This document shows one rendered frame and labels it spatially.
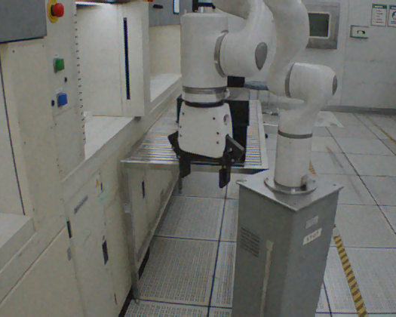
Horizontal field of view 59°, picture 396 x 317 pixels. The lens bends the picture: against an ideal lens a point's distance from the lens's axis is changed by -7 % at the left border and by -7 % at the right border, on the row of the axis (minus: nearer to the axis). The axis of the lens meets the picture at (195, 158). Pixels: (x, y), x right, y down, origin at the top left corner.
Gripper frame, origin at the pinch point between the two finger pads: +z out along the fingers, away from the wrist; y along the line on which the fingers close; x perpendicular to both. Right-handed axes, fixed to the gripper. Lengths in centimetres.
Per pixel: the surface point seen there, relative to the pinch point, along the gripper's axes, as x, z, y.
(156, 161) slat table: -52, 25, 54
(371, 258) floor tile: -145, 101, -31
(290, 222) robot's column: -43, 31, -6
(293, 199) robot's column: -48, 25, -5
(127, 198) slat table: -44, 41, 65
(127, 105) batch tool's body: -69, 8, 84
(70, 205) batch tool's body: -4, 23, 50
